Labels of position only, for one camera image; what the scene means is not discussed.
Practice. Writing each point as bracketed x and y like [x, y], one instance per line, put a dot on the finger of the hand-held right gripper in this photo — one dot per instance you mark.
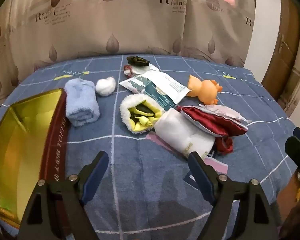
[298, 150]

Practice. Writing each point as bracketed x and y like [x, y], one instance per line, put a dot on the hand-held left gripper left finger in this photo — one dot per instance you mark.
[100, 165]

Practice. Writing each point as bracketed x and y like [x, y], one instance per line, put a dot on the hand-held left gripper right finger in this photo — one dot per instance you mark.
[196, 166]

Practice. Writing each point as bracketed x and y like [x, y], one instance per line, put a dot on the white cloth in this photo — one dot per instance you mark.
[175, 130]

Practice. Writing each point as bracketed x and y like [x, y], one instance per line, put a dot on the red and white satin cap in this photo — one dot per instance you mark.
[210, 122]

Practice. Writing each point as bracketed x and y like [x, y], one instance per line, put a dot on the light blue towel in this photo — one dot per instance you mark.
[81, 102]

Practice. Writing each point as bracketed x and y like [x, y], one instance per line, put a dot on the white fleece mitten yellow lining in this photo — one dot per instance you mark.
[126, 105]

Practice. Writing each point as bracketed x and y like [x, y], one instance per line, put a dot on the orange rubber toy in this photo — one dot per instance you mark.
[205, 90]

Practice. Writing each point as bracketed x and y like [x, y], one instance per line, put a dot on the white cotton ball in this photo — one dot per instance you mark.
[105, 86]

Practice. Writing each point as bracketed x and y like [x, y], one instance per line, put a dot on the gold tin box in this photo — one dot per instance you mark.
[15, 130]

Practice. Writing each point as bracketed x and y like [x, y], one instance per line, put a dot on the white and teal packet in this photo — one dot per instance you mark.
[152, 85]

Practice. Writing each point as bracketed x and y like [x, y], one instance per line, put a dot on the white sock with red trim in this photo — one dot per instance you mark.
[142, 70]

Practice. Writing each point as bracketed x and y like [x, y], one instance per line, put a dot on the blue checked blanket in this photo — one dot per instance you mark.
[145, 180]

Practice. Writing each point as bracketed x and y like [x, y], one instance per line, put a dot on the brown wooden door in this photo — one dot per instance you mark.
[287, 55]

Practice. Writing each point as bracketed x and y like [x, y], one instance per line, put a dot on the beige leaf print curtain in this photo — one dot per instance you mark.
[130, 25]

